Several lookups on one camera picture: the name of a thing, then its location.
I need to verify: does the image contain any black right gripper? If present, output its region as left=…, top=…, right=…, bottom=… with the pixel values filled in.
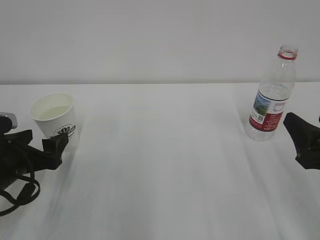
left=283, top=112, right=320, bottom=170

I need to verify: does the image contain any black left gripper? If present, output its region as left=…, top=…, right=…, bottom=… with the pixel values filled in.
left=0, top=129, right=69, bottom=190

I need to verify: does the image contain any white paper cup green logo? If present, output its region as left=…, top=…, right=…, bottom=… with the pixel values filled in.
left=29, top=92, right=80, bottom=151

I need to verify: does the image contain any clear plastic water bottle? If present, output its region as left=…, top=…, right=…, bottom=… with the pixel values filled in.
left=245, top=44, right=298, bottom=142

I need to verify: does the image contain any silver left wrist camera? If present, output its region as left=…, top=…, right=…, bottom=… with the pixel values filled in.
left=0, top=112, right=18, bottom=133

